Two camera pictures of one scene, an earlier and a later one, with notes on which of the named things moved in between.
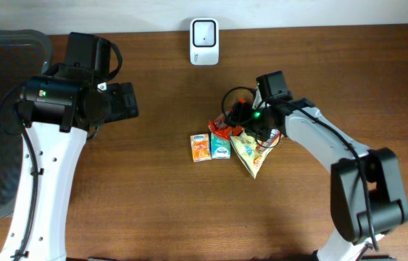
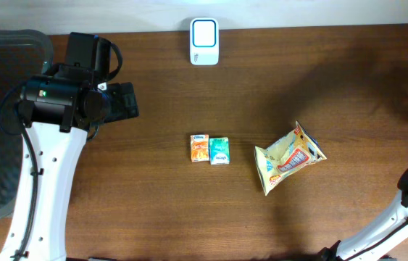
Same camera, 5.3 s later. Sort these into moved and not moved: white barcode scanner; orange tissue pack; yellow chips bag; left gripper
Moved: yellow chips bag
Not moved: left gripper; orange tissue pack; white barcode scanner
